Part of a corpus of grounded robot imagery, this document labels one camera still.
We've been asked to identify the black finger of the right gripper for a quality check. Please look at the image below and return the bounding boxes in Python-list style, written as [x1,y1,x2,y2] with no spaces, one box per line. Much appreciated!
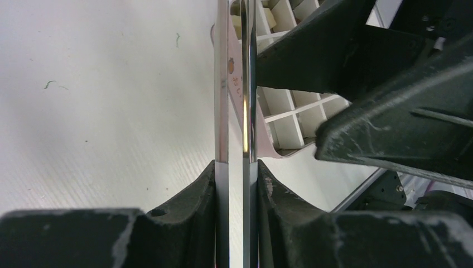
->
[256,1,425,100]
[315,34,472,188]

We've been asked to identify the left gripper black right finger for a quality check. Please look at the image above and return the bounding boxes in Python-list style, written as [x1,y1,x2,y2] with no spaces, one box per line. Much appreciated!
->
[258,161,472,267]

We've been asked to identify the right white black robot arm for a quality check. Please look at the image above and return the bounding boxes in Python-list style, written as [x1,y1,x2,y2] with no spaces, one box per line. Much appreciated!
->
[256,1,472,222]

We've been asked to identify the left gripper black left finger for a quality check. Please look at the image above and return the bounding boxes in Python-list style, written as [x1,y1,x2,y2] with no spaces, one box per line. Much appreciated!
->
[1,162,215,267]

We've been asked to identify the silver serving tongs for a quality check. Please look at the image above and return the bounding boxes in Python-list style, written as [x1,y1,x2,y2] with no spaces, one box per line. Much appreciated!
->
[211,1,259,267]

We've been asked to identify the pink tin box with dividers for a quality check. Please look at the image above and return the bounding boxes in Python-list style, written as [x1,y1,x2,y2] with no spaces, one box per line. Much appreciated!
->
[228,1,350,159]

